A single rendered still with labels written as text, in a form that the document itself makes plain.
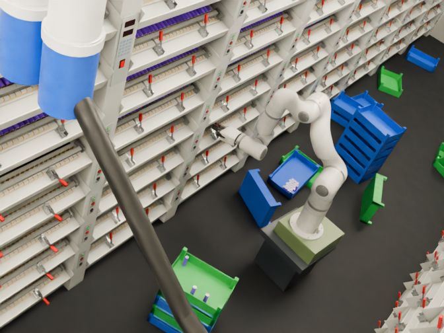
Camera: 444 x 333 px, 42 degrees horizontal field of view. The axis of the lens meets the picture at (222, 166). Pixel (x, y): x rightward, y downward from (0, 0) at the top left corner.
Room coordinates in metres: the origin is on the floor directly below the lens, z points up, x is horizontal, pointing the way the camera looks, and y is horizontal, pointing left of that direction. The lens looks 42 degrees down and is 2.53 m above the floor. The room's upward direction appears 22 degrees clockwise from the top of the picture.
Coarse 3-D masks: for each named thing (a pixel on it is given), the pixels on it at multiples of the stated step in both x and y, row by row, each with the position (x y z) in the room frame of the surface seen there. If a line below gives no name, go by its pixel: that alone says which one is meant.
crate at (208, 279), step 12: (180, 264) 1.72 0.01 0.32; (192, 264) 1.75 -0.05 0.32; (204, 264) 1.74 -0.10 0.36; (180, 276) 1.66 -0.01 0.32; (192, 276) 1.68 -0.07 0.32; (204, 276) 1.71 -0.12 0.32; (216, 276) 1.73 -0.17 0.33; (228, 276) 1.72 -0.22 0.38; (204, 288) 1.65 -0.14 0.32; (216, 288) 1.67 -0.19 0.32; (228, 288) 1.70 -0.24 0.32; (192, 300) 1.54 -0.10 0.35; (216, 300) 1.61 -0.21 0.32; (216, 312) 1.52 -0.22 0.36
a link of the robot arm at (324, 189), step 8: (328, 168) 2.25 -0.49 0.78; (320, 176) 2.18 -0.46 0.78; (328, 176) 2.18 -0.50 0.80; (336, 176) 2.20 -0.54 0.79; (320, 184) 2.14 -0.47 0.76; (328, 184) 2.14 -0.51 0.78; (336, 184) 2.17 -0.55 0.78; (312, 192) 2.19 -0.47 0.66; (320, 192) 2.13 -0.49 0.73; (328, 192) 2.12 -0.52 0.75; (336, 192) 2.17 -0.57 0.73; (312, 200) 2.20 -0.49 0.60; (320, 200) 2.17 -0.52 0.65; (328, 200) 2.14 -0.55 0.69; (320, 208) 2.18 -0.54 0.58; (328, 208) 2.21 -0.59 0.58
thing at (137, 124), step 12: (192, 84) 2.22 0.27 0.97; (168, 96) 2.06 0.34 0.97; (180, 96) 2.13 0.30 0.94; (192, 96) 2.18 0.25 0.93; (204, 96) 2.21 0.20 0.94; (144, 108) 1.92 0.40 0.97; (156, 108) 1.99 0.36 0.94; (168, 108) 2.03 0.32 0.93; (180, 108) 2.06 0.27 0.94; (192, 108) 2.13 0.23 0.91; (120, 120) 1.79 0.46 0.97; (132, 120) 1.85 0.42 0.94; (144, 120) 1.88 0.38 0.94; (156, 120) 1.93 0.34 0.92; (168, 120) 1.97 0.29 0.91; (120, 132) 1.76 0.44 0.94; (132, 132) 1.80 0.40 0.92; (144, 132) 1.84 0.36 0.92; (120, 144) 1.71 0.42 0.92
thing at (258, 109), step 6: (252, 102) 2.85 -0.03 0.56; (258, 102) 2.86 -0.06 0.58; (246, 108) 2.81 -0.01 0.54; (258, 108) 2.85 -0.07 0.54; (246, 114) 2.77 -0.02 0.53; (252, 114) 2.80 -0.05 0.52; (258, 114) 2.83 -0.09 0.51; (228, 120) 2.64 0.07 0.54; (234, 120) 2.67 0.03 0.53; (246, 120) 2.73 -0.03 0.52; (234, 126) 2.63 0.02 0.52; (240, 126) 2.68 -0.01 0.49; (204, 132) 2.45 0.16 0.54; (210, 132) 2.48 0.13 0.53; (204, 138) 2.42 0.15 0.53; (210, 138) 2.44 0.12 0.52; (204, 144) 2.38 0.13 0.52; (210, 144) 2.41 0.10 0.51; (198, 150) 2.29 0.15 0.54
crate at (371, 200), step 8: (376, 176) 3.12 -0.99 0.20; (384, 176) 3.15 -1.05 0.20; (368, 184) 3.16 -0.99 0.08; (376, 184) 3.04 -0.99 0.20; (368, 192) 3.05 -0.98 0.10; (376, 192) 2.96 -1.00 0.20; (368, 200) 2.95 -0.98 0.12; (376, 200) 2.88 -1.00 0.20; (368, 208) 2.86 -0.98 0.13; (376, 208) 2.86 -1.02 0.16; (360, 216) 2.90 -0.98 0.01; (368, 216) 2.86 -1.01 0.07; (368, 224) 2.86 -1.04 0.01
